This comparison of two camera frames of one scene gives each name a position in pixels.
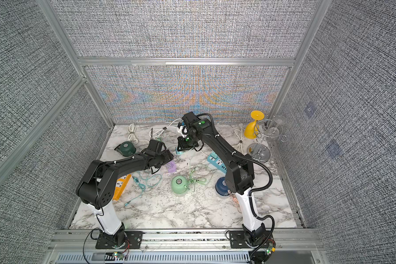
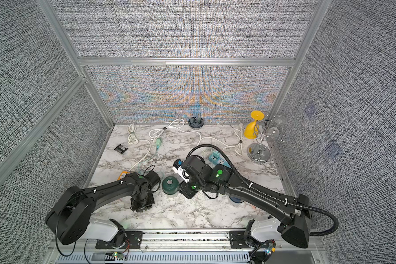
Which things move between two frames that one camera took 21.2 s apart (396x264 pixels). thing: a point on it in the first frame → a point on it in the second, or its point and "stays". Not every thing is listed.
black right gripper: [183, 147] → [185, 187]
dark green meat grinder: [126, 148] → [170, 185]
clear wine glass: [273, 132] stays
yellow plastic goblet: [252, 130] stays
